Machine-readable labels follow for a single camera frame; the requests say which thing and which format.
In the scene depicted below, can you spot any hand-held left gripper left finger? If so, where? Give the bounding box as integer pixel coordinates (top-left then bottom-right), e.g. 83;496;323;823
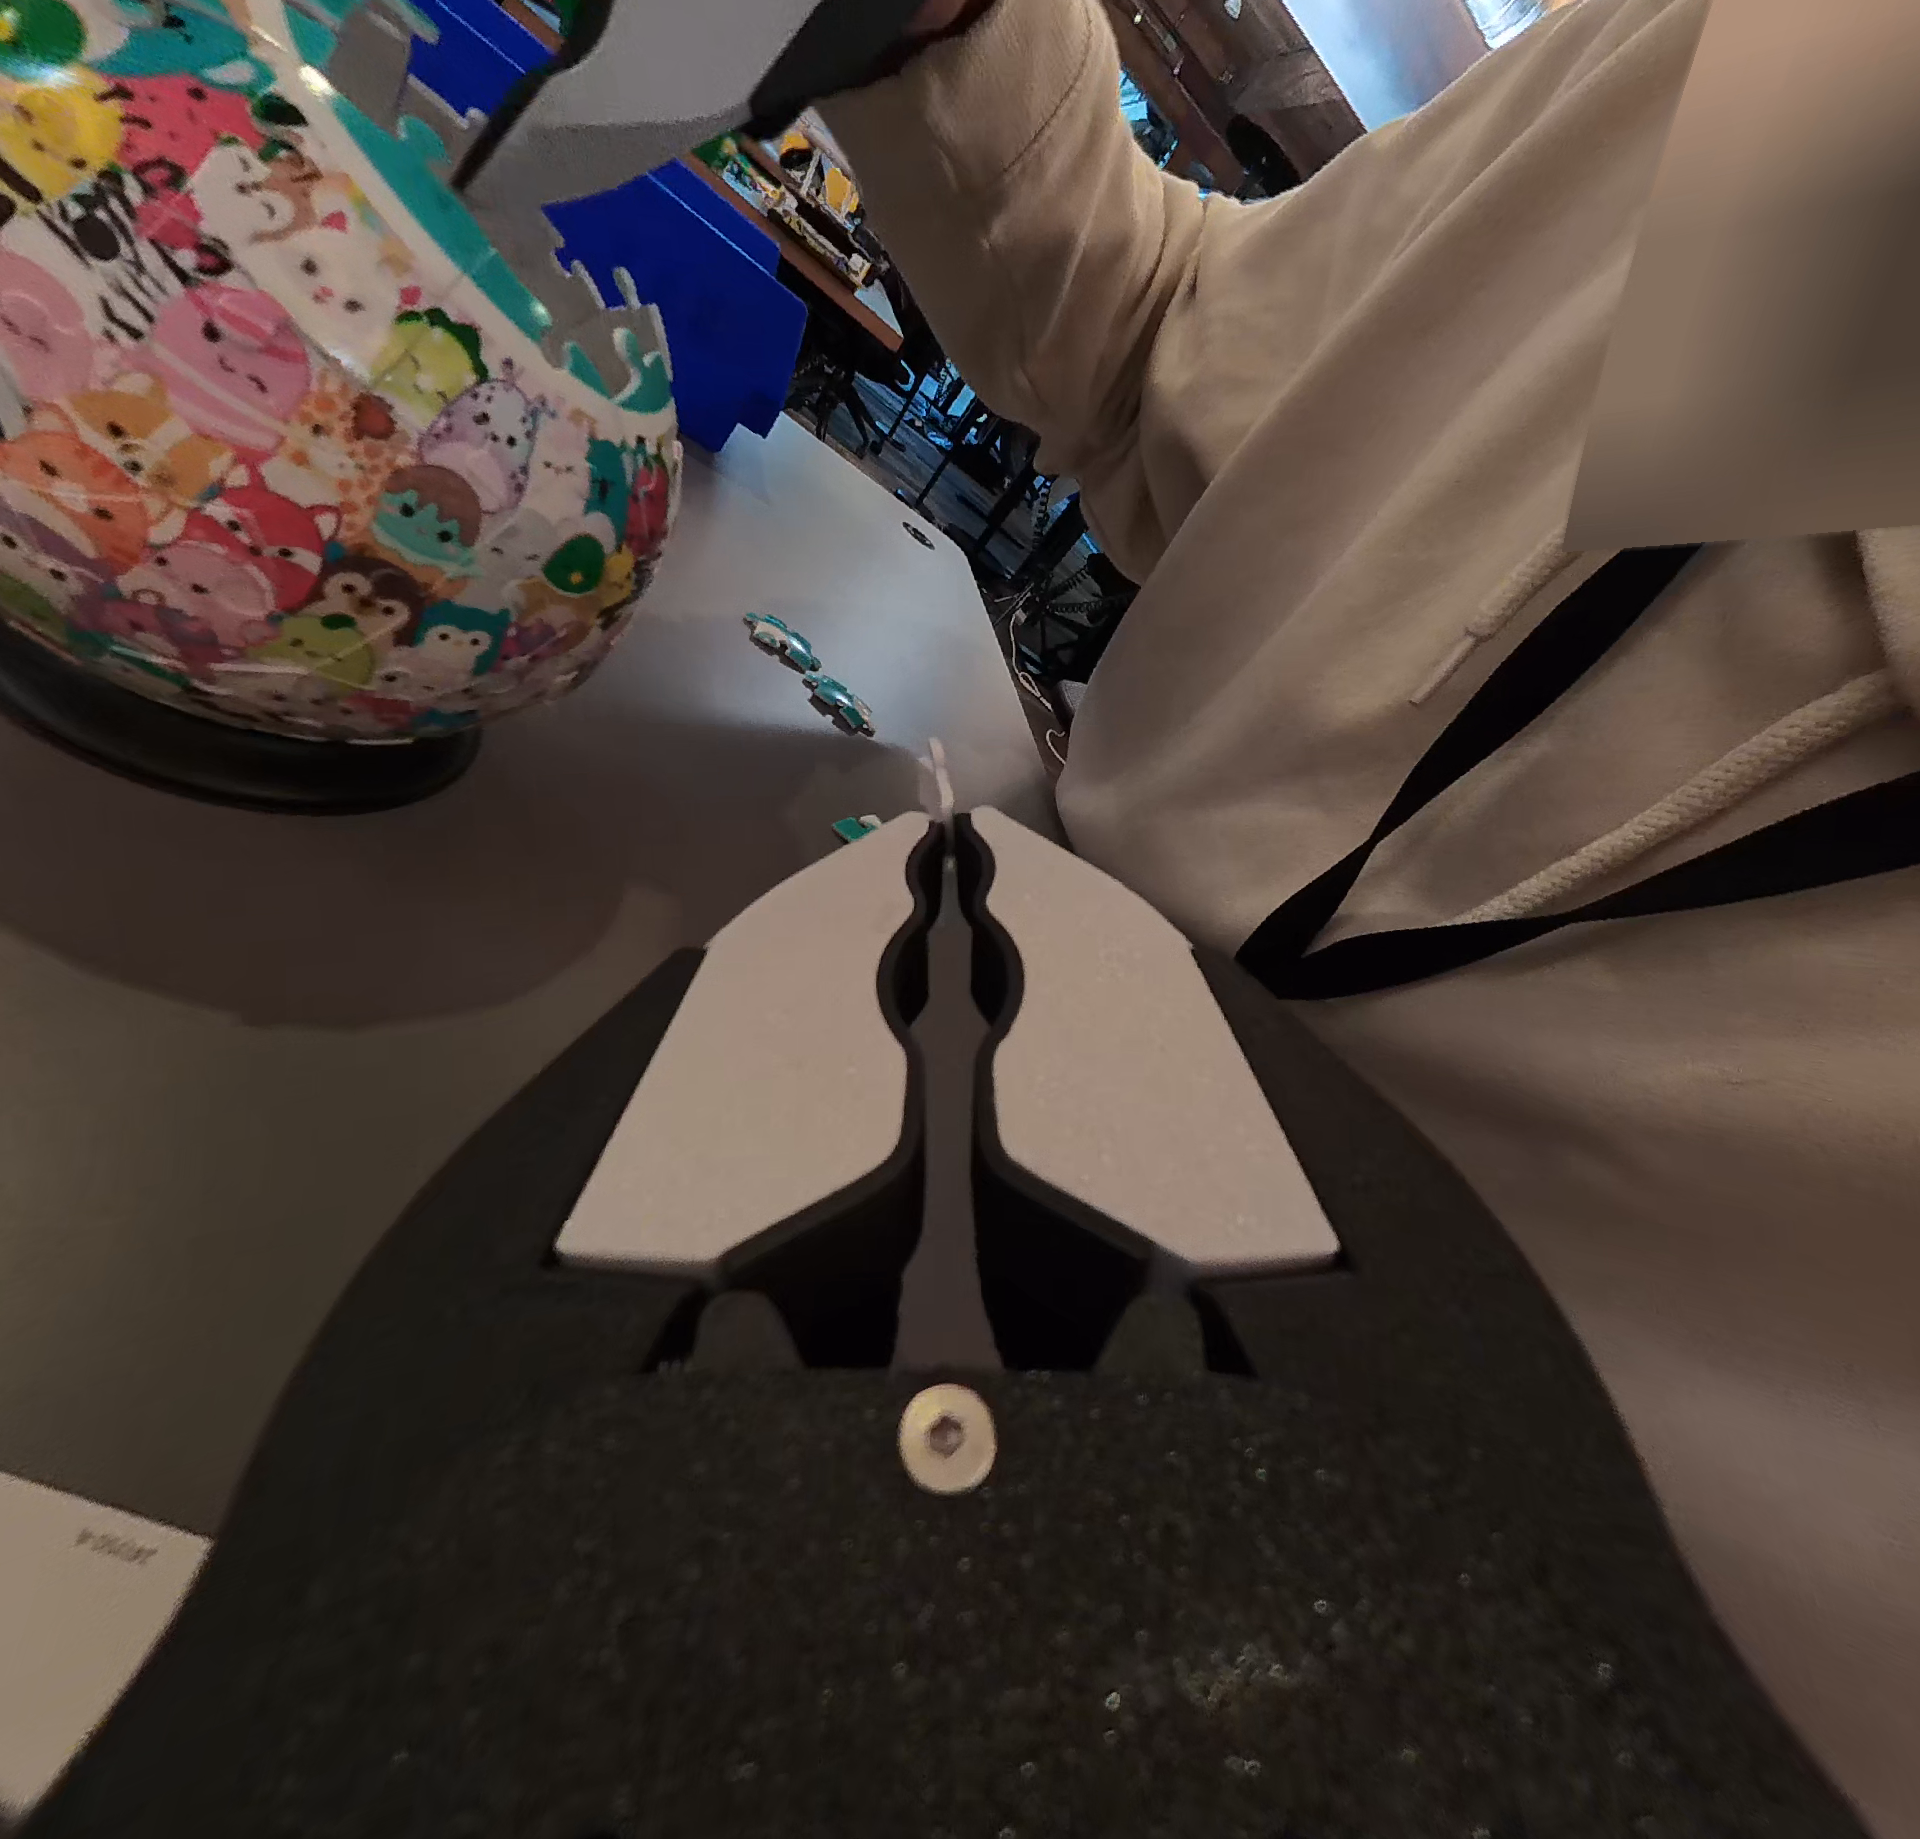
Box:
554;809;949;1368

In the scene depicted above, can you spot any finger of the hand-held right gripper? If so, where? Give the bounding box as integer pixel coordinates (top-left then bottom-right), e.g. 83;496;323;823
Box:
448;0;882;209

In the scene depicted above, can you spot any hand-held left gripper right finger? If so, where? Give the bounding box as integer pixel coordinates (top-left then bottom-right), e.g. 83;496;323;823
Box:
955;808;1342;1368

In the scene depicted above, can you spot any colourful puzzle ball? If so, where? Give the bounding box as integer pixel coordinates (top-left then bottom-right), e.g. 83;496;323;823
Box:
0;0;683;743

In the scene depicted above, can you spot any black ball stand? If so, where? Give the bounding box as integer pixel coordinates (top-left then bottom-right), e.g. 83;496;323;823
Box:
0;623;485;817

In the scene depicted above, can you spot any blue plastic bin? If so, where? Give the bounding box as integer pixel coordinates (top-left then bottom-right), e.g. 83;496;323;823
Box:
322;0;813;452

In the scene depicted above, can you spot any printed instruction sheet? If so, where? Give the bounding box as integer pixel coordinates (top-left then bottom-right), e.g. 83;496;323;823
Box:
0;1469;213;1817

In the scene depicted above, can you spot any black lanyard strap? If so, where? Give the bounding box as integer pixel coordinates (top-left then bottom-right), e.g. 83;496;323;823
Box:
1234;539;1920;1003

